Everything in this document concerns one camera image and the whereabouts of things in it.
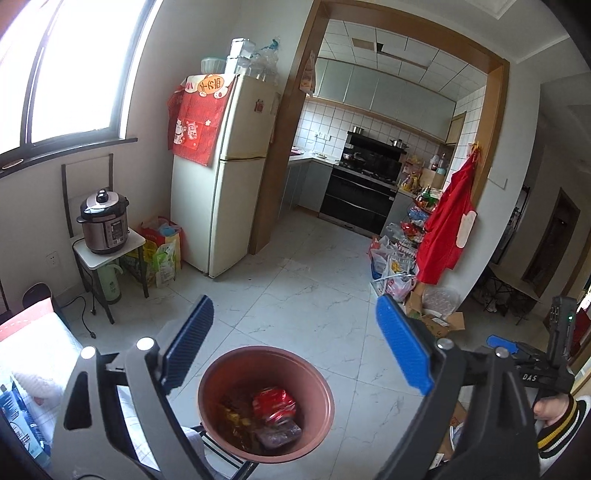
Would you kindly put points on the red brown paper bag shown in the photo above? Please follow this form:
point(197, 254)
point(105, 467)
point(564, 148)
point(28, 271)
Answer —
point(274, 405)

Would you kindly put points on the person's right hand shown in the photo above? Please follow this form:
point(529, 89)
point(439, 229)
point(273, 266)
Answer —
point(551, 409)

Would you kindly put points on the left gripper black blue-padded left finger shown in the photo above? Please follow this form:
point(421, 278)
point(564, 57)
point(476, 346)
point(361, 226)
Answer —
point(91, 438)

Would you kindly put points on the silver electric pressure cooker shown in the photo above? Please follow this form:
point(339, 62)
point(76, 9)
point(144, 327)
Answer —
point(103, 218)

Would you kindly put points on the white refrigerator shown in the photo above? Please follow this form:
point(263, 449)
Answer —
point(215, 204)

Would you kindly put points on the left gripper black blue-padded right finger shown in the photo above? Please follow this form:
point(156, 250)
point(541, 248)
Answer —
point(474, 420)

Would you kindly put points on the black kitchen stove unit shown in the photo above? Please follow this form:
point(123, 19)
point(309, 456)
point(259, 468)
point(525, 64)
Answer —
point(363, 184)

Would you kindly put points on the green thermos jug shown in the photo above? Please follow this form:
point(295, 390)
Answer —
point(108, 279)

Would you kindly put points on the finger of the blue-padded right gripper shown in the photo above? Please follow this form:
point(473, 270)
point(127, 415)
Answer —
point(495, 341)

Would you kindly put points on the window with dark frame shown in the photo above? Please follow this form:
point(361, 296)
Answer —
point(67, 74)

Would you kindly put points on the black round stool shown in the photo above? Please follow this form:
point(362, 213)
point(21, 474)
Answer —
point(36, 293)

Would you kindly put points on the red cloth on refrigerator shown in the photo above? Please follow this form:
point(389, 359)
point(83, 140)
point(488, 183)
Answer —
point(195, 112)

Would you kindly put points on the blue cardboard box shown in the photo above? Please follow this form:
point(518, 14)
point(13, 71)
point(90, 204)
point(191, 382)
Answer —
point(15, 411)

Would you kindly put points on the cardboard box on floor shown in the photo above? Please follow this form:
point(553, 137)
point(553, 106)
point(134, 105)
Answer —
point(437, 307)

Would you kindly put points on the red apron hanging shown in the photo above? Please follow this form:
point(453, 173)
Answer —
point(448, 228)

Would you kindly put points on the colourful shopping bag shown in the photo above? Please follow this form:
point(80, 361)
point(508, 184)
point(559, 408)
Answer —
point(161, 250)

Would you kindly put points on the brown round trash bin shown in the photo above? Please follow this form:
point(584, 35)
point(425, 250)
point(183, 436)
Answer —
point(224, 401)

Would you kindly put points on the blue plaid tablecloth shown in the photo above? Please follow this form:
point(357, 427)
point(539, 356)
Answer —
point(40, 354)

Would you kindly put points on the pile of bags on floor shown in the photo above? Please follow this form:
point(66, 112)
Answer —
point(393, 257)

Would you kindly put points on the striped white sleeve forearm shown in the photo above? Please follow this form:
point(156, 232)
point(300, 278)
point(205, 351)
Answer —
point(564, 448)

